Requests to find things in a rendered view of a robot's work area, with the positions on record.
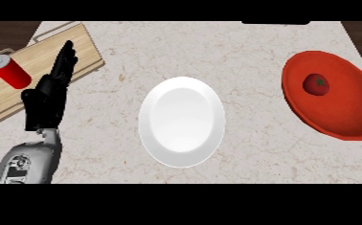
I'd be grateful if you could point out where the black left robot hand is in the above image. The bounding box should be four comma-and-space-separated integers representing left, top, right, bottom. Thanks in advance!
19, 39, 79, 132

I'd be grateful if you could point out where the white bowl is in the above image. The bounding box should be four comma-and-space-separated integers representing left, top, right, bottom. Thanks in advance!
137, 76, 227, 169

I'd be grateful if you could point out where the red tomato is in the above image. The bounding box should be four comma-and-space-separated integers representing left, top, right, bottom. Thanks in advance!
301, 73, 330, 97

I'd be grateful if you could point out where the red plate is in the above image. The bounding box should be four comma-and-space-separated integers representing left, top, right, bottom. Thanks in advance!
280, 50, 362, 142

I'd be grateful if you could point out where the red can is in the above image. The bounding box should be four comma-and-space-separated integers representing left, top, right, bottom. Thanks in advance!
0, 54, 33, 90

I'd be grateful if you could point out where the wooden cutting board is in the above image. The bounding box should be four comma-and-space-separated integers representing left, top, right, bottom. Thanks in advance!
0, 23, 106, 123

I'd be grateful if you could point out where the black appliance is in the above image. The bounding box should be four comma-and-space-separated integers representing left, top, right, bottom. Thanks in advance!
240, 20, 311, 26

